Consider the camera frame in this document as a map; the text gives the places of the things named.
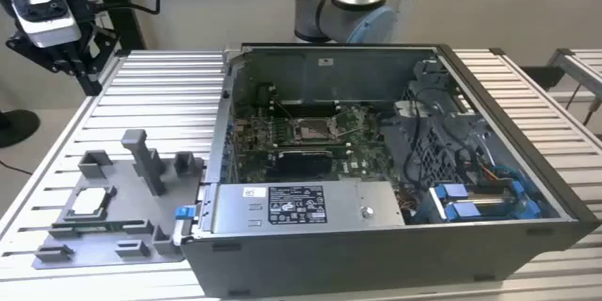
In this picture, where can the white silver wrist camera box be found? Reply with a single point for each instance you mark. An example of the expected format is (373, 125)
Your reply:
(51, 33)

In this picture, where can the blue case latch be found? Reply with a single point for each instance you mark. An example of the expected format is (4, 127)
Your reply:
(183, 213)

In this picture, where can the grey metal disk bay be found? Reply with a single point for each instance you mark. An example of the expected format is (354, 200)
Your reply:
(437, 160)

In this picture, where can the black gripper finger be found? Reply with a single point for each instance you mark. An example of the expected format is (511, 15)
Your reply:
(32, 55)
(100, 43)

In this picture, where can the hard disk in blue carrier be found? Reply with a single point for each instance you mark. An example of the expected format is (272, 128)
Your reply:
(463, 211)
(450, 190)

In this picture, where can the CPU socket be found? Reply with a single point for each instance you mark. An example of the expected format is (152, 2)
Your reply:
(310, 133)

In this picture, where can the silver power supply unit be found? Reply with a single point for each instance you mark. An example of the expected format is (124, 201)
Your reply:
(235, 209)

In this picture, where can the thin metal locking lever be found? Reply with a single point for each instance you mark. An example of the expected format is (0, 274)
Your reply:
(284, 110)

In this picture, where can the aluminium frame side table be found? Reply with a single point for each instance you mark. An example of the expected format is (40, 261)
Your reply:
(575, 65)

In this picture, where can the grey plastic parts rack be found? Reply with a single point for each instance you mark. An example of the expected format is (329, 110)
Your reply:
(140, 209)

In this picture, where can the black RAM slot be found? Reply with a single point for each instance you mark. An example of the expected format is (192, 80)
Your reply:
(306, 107)
(306, 146)
(306, 102)

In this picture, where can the silver square CPU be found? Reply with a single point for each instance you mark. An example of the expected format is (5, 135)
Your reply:
(88, 203)

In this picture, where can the green RAM stick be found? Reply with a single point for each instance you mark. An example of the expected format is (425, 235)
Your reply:
(94, 226)

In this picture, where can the black heat sink block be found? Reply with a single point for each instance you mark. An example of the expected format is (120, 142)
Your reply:
(264, 93)

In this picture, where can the green motherboard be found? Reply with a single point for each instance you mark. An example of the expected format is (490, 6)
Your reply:
(362, 160)

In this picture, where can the black upright post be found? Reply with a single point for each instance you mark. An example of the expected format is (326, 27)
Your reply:
(127, 29)

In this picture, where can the black round stand base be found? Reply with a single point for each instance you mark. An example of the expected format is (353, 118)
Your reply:
(16, 128)

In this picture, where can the open black PC case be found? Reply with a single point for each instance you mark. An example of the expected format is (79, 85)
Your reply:
(329, 265)

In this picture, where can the black box beside table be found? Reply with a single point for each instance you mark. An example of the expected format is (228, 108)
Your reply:
(541, 75)

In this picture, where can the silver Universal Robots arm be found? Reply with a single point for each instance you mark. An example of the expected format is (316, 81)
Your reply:
(319, 12)

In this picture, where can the black graphics card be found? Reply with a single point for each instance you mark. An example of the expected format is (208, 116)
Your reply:
(303, 165)

